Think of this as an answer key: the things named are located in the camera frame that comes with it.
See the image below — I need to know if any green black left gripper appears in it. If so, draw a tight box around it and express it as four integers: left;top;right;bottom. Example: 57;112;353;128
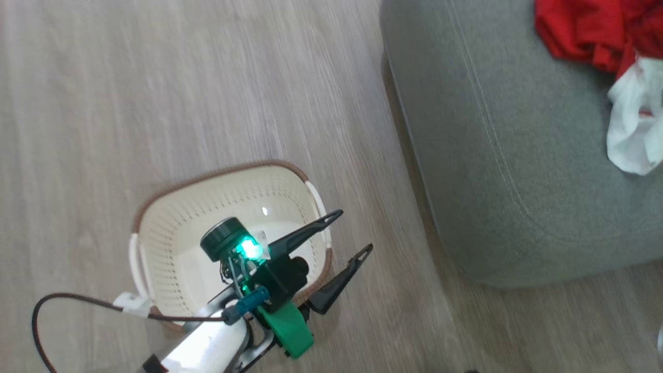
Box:
200;209;374;359

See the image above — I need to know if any red and white garment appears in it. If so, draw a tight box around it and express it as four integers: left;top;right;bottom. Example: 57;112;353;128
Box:
606;31;663;177

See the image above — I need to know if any plain red garment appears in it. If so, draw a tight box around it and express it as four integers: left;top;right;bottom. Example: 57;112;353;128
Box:
535;0;663;73

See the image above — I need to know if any cream laundry basket brown rim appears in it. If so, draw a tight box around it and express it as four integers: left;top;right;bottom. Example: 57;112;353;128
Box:
128;160;335;332

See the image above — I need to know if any grey fabric sofa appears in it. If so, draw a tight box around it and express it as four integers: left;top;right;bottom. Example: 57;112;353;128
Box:
380;0;663;289

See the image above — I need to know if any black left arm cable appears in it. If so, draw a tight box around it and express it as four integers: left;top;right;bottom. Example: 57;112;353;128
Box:
32;286;271;373

